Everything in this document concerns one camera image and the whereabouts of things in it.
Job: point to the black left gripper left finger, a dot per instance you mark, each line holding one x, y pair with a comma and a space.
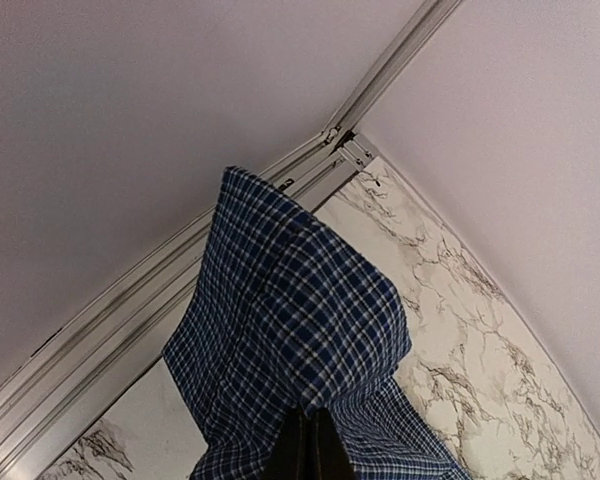
288, 457

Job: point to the blue checked shirt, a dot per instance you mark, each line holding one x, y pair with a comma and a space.
287, 315

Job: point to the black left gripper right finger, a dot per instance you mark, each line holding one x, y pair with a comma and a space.
330, 460

